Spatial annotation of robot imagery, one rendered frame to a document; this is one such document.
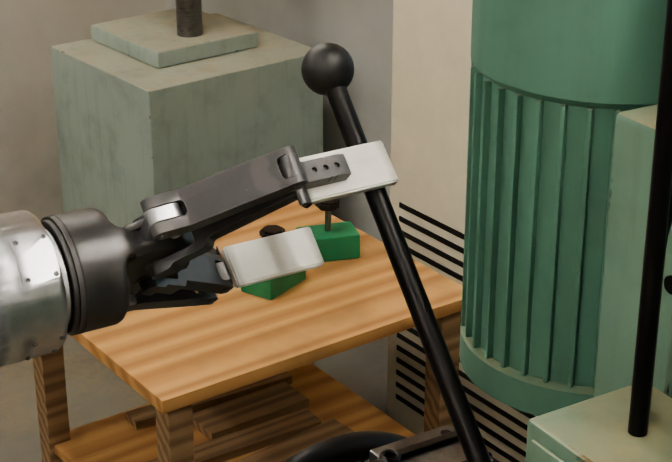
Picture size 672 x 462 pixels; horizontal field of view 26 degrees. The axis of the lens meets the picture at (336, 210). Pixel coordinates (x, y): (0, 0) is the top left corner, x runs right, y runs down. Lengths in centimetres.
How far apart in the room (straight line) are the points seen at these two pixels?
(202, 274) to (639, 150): 32
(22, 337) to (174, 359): 156
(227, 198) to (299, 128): 258
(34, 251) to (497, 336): 30
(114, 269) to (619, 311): 30
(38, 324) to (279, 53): 258
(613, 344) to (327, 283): 181
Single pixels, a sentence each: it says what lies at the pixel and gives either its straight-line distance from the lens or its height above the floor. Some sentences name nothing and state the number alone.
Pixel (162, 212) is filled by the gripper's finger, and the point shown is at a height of 135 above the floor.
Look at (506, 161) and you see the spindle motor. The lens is 91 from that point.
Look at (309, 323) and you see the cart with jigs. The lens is 253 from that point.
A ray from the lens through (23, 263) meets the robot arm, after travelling 86.
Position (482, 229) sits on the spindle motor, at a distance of 94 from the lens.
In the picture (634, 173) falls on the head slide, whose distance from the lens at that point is 84.
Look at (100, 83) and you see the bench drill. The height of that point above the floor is 67.
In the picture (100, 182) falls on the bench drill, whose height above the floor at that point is 42.
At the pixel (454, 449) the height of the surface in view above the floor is 100.
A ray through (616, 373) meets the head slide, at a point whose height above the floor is 126.
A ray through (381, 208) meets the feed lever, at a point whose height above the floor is 133.
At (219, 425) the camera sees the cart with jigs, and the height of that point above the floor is 20.
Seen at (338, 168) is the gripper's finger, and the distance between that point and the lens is 90.
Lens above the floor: 169
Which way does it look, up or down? 23 degrees down
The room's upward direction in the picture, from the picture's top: straight up
